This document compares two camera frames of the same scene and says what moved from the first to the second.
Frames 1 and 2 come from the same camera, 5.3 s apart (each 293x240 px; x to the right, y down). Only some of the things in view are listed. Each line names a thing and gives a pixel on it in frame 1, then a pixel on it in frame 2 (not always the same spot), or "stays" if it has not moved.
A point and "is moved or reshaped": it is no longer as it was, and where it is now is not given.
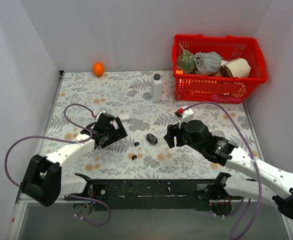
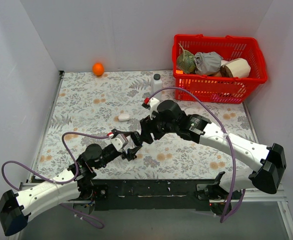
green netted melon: x=186 y=61 stays
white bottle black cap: x=156 y=88 stays
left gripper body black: x=115 y=132 to x=126 y=146
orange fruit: x=98 y=69 stays
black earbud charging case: x=151 y=138 is moved or reshaped
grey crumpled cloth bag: x=207 y=63 stays
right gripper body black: x=175 y=135 to x=148 y=128
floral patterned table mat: x=145 y=154 stays
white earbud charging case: x=124 y=117 stays
